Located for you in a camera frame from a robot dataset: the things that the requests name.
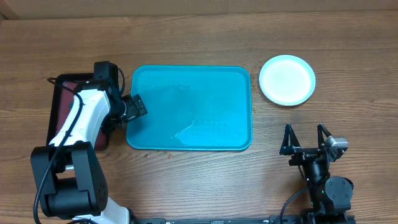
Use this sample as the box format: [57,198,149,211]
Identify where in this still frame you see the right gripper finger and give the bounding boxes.
[317,123,331,148]
[279,123,301,156]

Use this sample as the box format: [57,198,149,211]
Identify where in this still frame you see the light blue plate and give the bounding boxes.
[259,55,317,106]

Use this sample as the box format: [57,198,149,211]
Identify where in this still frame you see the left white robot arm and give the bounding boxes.
[30,61,147,223]

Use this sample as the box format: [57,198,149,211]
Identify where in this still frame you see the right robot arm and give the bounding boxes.
[277,123,356,223]

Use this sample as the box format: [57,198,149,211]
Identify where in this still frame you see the teal plastic tray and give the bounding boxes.
[126,65,253,151]

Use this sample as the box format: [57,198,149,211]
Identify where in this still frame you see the dark red small tray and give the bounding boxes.
[46,73,109,151]

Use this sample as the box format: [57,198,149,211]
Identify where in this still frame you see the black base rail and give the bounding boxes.
[131,215,356,224]

